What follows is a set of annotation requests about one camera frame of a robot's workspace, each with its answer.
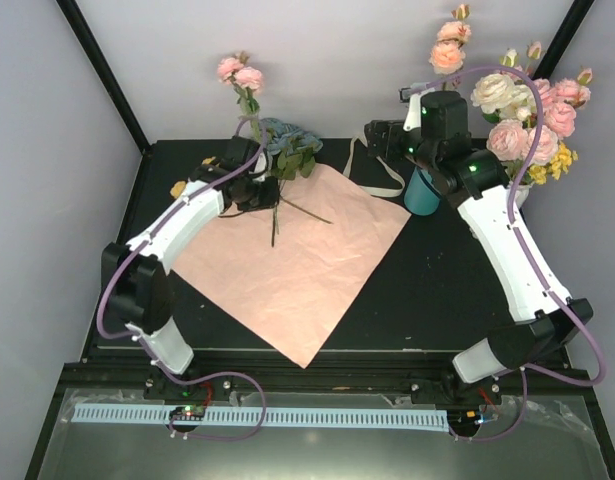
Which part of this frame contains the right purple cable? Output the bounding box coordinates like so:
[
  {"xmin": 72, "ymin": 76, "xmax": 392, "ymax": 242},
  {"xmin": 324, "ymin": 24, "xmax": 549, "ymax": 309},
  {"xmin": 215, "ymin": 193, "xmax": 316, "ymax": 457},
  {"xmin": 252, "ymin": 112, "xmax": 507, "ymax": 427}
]
[{"xmin": 416, "ymin": 65, "xmax": 608, "ymax": 445}]

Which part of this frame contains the black frame post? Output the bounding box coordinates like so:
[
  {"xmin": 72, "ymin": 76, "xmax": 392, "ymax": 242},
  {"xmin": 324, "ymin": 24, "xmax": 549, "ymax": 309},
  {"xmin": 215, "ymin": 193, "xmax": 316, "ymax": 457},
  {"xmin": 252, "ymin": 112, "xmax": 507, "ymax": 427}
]
[
  {"xmin": 56, "ymin": 0, "xmax": 151, "ymax": 154},
  {"xmin": 532, "ymin": 0, "xmax": 595, "ymax": 79}
]

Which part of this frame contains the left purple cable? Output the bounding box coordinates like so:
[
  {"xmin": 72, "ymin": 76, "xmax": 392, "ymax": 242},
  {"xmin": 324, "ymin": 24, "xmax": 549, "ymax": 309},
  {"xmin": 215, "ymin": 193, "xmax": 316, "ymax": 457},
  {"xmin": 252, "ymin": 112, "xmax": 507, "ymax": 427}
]
[{"xmin": 97, "ymin": 117, "xmax": 267, "ymax": 444}]

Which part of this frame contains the blue hydrangea stem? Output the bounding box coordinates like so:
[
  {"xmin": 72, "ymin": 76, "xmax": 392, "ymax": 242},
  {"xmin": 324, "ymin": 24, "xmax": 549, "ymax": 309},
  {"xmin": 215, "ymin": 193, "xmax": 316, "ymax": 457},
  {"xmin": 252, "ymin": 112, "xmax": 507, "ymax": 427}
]
[{"xmin": 260, "ymin": 118, "xmax": 331, "ymax": 247}]

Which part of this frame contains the pink wrapping paper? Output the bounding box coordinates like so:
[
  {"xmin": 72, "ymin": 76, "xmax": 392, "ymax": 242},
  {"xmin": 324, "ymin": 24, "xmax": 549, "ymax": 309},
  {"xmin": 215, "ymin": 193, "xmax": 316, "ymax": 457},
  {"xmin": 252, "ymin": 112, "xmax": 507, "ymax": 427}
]
[{"xmin": 174, "ymin": 165, "xmax": 410, "ymax": 368}]

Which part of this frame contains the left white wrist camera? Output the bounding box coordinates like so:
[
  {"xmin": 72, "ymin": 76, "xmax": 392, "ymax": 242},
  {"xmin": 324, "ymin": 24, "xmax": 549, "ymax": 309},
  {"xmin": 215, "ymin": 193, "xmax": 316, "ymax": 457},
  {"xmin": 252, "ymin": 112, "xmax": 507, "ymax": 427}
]
[{"xmin": 250, "ymin": 160, "xmax": 267, "ymax": 182}]

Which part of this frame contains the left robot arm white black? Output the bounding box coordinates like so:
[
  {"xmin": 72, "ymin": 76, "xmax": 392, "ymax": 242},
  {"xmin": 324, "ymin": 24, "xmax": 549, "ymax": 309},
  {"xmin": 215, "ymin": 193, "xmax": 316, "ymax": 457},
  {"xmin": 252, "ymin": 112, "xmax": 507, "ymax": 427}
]
[{"xmin": 96, "ymin": 135, "xmax": 279, "ymax": 399}]

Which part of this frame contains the light blue cable duct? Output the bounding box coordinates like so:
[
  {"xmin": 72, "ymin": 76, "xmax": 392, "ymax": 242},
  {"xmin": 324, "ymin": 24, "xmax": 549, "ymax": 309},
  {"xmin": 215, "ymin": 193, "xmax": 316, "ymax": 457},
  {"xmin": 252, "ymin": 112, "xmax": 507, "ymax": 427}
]
[{"xmin": 71, "ymin": 404, "xmax": 449, "ymax": 433}]

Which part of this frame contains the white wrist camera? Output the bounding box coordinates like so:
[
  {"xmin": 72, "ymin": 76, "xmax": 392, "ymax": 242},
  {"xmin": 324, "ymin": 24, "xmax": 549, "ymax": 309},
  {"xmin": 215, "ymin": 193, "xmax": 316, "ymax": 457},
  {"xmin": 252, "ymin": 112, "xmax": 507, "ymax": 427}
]
[
  {"xmin": 399, "ymin": 83, "xmax": 428, "ymax": 132},
  {"xmin": 250, "ymin": 160, "xmax": 267, "ymax": 182}
]

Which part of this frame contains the left circuit board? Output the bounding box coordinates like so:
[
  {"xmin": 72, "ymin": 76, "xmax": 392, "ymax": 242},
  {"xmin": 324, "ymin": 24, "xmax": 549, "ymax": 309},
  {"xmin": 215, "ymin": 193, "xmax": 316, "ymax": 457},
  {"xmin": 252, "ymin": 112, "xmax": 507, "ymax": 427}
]
[{"xmin": 170, "ymin": 405, "xmax": 205, "ymax": 421}]

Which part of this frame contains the pink white flower bouquet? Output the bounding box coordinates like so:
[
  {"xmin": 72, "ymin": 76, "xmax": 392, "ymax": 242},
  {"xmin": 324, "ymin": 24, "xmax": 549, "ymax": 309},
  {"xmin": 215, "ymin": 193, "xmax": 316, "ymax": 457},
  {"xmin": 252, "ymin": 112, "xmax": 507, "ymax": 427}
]
[{"xmin": 470, "ymin": 42, "xmax": 593, "ymax": 186}]

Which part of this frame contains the cream ribbon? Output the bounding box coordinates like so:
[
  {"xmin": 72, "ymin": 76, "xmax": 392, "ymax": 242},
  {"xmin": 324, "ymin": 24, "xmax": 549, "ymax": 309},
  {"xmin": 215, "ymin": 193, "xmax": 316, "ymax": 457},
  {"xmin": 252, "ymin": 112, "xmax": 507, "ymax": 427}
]
[{"xmin": 342, "ymin": 135, "xmax": 406, "ymax": 199}]

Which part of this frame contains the yellow rose stem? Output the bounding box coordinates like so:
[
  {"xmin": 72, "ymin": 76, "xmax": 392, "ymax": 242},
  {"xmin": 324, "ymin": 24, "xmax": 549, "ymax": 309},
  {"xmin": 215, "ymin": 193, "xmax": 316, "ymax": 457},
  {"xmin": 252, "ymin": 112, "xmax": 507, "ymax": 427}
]
[{"xmin": 170, "ymin": 156, "xmax": 216, "ymax": 199}]

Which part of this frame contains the right circuit board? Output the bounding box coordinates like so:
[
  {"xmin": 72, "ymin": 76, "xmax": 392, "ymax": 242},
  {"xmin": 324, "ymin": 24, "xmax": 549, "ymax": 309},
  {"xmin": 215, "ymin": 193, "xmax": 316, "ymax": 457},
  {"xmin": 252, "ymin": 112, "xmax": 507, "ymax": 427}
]
[{"xmin": 458, "ymin": 410, "xmax": 498, "ymax": 425}]

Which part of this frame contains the white ribbed vase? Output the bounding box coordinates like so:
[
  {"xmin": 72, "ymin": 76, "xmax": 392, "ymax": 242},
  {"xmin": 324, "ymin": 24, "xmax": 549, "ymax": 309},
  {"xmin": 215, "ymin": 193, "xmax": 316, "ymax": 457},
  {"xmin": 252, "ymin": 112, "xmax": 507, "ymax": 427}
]
[{"xmin": 505, "ymin": 182, "xmax": 532, "ymax": 210}]

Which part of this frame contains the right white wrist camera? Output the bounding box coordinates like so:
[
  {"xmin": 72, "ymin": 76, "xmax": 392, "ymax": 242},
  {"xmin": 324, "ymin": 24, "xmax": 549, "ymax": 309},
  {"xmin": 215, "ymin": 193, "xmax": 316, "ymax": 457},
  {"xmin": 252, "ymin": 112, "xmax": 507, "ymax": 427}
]
[{"xmin": 399, "ymin": 83, "xmax": 428, "ymax": 132}]

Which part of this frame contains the circuit board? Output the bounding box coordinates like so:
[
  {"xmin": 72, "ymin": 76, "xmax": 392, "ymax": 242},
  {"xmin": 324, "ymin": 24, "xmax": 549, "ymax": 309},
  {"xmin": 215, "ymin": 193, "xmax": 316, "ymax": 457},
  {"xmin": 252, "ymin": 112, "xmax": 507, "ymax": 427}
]
[
  {"xmin": 458, "ymin": 410, "xmax": 498, "ymax": 425},
  {"xmin": 170, "ymin": 405, "xmax": 205, "ymax": 421}
]

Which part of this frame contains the teal vase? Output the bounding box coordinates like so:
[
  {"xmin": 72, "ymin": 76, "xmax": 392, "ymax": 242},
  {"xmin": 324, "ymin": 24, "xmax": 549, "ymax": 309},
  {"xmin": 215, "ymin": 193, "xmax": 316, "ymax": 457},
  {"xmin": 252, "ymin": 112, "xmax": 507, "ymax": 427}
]
[{"xmin": 404, "ymin": 167, "xmax": 441, "ymax": 216}]

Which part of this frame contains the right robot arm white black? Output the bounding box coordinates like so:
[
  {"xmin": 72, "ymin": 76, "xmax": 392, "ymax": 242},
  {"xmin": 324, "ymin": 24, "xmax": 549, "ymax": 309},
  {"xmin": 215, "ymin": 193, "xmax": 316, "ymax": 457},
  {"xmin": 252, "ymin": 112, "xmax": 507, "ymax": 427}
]
[{"xmin": 363, "ymin": 91, "xmax": 593, "ymax": 403}]

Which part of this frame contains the purple cable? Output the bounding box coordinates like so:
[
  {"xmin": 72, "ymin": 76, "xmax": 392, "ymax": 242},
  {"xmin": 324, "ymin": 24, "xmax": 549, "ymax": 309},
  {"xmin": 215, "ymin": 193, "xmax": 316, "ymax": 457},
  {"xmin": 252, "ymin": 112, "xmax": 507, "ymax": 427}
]
[
  {"xmin": 97, "ymin": 117, "xmax": 267, "ymax": 444},
  {"xmin": 416, "ymin": 65, "xmax": 608, "ymax": 445}
]

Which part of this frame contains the pink rose stem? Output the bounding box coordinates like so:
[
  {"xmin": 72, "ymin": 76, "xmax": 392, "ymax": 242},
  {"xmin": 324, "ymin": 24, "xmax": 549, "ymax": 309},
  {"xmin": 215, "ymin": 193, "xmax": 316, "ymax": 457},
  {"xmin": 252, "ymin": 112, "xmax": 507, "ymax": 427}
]
[
  {"xmin": 429, "ymin": 3, "xmax": 472, "ymax": 77},
  {"xmin": 217, "ymin": 51, "xmax": 264, "ymax": 140}
]

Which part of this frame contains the black frame post left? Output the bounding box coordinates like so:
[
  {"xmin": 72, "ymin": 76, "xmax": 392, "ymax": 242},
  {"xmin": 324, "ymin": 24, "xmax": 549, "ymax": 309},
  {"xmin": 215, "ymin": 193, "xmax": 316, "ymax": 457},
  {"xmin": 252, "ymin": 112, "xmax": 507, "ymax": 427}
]
[{"xmin": 56, "ymin": 0, "xmax": 151, "ymax": 154}]

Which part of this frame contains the black frame post right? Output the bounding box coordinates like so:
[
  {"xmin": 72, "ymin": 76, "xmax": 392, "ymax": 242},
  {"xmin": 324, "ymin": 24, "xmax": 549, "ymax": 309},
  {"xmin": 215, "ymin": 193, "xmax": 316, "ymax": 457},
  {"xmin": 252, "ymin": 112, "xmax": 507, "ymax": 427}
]
[{"xmin": 532, "ymin": 0, "xmax": 595, "ymax": 79}]

